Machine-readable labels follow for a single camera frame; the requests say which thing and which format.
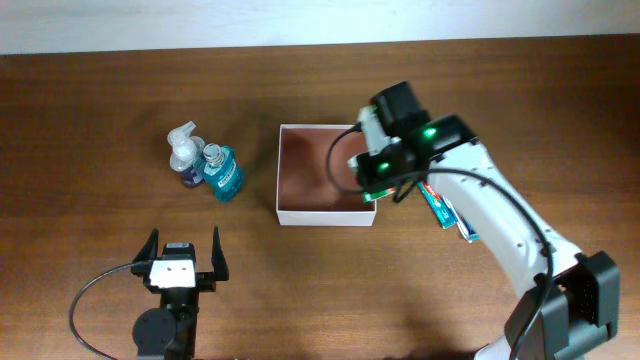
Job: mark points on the blue white toothbrush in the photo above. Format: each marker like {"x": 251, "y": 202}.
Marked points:
{"x": 467, "y": 232}

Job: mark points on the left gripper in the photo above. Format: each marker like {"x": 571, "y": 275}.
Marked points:
{"x": 207, "y": 281}

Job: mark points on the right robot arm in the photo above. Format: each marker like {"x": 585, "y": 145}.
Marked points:
{"x": 569, "y": 301}

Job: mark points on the toothpaste tube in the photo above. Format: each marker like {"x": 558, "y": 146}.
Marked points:
{"x": 441, "y": 211}

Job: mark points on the green soap packet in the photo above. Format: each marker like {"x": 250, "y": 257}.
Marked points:
{"x": 372, "y": 197}

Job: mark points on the white cardboard box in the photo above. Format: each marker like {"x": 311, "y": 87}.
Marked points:
{"x": 304, "y": 194}

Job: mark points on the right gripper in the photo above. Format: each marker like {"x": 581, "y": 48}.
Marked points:
{"x": 373, "y": 177}

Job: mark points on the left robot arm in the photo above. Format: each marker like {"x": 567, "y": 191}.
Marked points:
{"x": 168, "y": 331}

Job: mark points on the clear pump soap bottle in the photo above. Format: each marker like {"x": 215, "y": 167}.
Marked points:
{"x": 187, "y": 157}

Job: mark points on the blue mouthwash bottle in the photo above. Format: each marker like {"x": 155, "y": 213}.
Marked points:
{"x": 222, "y": 171}

